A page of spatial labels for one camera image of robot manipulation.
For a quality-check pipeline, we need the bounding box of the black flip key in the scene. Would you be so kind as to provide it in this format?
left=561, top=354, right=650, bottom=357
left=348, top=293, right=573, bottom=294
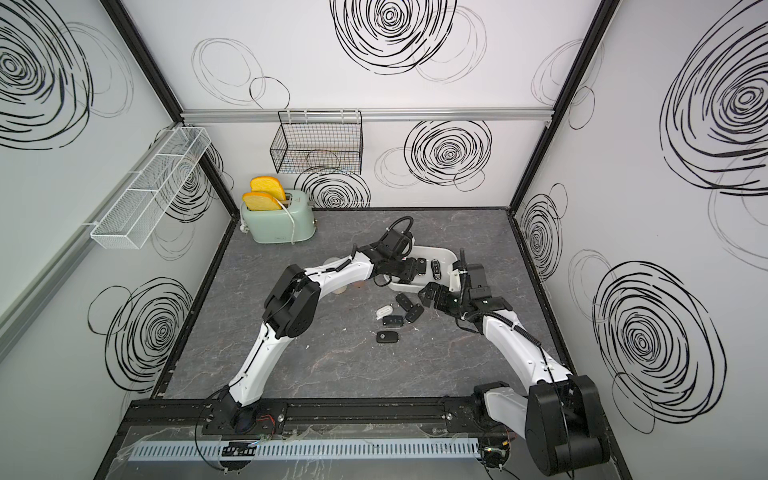
left=395, top=293, right=414, bottom=312
left=405, top=304, right=425, bottom=323

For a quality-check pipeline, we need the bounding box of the chrome-trimmed porsche key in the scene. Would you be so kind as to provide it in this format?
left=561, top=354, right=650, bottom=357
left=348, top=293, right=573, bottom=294
left=430, top=259, right=442, bottom=282

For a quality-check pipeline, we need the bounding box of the white storage box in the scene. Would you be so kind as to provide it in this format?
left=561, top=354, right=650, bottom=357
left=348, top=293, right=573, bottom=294
left=387, top=246, right=460, bottom=294

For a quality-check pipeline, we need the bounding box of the white key fob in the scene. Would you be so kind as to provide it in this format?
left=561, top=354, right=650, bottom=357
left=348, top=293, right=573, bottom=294
left=375, top=305, right=394, bottom=320

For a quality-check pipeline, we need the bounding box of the black three-button key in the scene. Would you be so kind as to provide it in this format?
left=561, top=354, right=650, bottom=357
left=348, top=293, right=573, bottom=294
left=381, top=315, right=405, bottom=328

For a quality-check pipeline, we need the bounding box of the black vw key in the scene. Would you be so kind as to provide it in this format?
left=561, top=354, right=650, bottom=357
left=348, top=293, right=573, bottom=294
left=376, top=330, right=400, bottom=344

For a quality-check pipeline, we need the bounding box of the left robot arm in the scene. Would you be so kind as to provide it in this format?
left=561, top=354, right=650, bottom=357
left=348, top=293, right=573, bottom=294
left=220, top=215, right=418, bottom=417

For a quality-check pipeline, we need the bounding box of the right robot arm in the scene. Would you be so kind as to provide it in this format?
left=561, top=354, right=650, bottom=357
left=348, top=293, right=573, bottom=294
left=419, top=253, right=611, bottom=477

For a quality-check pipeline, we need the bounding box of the mint green toaster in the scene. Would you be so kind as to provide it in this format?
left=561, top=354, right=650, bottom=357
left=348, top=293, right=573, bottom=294
left=240, top=190, right=316, bottom=244

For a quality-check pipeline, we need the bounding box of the rear yellow toast slice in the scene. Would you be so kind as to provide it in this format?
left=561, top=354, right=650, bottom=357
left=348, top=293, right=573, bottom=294
left=250, top=176, right=287, bottom=202

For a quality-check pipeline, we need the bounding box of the yellow toast slice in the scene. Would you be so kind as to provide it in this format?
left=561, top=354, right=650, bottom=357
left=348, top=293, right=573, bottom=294
left=242, top=191, right=284, bottom=212
left=250, top=176, right=287, bottom=202

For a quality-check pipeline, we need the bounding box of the front yellow toast slice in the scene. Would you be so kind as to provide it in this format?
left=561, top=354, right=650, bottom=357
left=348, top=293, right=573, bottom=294
left=242, top=191, right=284, bottom=212

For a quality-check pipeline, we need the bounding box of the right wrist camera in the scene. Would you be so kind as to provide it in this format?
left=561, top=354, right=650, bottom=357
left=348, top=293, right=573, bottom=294
left=450, top=265, right=467, bottom=292

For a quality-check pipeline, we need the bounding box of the black wire basket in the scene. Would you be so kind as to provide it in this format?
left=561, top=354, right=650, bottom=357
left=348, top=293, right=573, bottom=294
left=269, top=109, right=364, bottom=174

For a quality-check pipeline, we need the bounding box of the white toaster cord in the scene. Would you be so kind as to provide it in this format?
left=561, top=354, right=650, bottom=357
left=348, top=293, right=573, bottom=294
left=239, top=198, right=298, bottom=244

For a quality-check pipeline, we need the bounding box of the white slotted cable duct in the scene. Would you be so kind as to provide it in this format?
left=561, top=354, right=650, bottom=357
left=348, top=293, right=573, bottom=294
left=128, top=438, right=480, bottom=463

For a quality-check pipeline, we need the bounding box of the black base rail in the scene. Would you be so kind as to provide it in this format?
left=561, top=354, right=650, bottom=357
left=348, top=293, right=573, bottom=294
left=119, top=396, right=525, bottom=436

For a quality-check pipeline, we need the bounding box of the white mesh wall shelf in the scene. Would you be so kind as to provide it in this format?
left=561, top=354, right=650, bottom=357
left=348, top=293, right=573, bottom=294
left=90, top=126, right=213, bottom=249

